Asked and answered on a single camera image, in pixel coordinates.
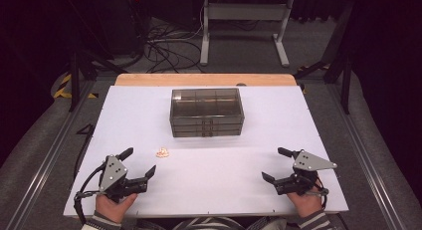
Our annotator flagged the aluminium floor rail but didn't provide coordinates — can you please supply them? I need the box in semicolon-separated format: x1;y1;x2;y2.
5;81;98;230
326;84;407;230

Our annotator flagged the grey metal stand frame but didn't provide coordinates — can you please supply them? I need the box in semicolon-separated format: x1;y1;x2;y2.
199;0;295;68

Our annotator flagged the person's right hand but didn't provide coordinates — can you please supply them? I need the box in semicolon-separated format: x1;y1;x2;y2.
287;189;324;218

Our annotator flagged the left hand-held gripper cable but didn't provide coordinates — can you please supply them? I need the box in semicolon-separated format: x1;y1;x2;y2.
73;163;110;225

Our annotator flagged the hand-held gripper cable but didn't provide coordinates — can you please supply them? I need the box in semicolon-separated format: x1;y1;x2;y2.
312;176;330;211
73;163;110;225

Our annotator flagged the small beige orange trinket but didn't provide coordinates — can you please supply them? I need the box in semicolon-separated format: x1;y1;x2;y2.
155;146;170;159

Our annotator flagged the black metal stand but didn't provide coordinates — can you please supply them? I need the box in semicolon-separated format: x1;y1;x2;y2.
68;49;128;113
294;0;354;115

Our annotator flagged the black triangular bracket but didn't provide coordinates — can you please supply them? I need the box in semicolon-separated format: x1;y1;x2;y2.
76;123;96;135

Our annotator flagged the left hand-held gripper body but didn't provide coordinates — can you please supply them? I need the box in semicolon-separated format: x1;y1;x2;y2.
98;154;149;203

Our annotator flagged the tangle of black floor cables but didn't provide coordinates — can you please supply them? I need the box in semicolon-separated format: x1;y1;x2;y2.
144;20;204;74

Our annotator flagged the grey transparent drawer cabinet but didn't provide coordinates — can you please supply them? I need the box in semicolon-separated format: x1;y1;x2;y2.
169;88;246;138

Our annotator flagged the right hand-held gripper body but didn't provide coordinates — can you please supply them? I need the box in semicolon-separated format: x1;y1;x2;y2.
274;149;338;195

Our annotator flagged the grey transparent drawer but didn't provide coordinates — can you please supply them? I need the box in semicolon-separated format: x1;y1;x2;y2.
172;129;243;138

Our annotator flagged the person's left hand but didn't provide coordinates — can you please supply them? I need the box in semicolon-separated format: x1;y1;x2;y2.
96;193;138;224

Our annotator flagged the dark equipment with red light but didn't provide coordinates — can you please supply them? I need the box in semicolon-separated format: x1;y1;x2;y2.
107;0;148;57

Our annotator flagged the right hand-held gripper cable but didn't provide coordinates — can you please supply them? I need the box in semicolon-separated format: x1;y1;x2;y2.
312;176;330;211

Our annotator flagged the person's striped clothing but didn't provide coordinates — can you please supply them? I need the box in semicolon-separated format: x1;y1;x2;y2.
134;216;291;230

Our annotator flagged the yellow black hazard tape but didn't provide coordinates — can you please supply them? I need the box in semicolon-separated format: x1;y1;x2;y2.
53;74;100;100

